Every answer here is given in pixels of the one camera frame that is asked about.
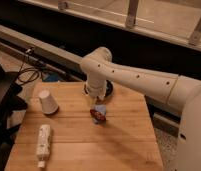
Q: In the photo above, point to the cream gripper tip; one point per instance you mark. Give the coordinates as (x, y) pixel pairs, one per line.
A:
(99, 100)

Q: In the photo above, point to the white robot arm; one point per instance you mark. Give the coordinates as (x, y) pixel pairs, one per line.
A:
(177, 92)

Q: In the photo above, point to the red blue toy car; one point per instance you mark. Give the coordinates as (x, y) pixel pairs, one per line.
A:
(98, 113)

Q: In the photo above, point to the black round bowl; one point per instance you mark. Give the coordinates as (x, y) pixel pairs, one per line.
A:
(109, 89)

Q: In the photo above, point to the white paper cup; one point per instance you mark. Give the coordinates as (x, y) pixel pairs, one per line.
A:
(48, 103)

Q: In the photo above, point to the blue object on floor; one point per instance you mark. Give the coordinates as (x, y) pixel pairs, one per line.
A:
(52, 78)

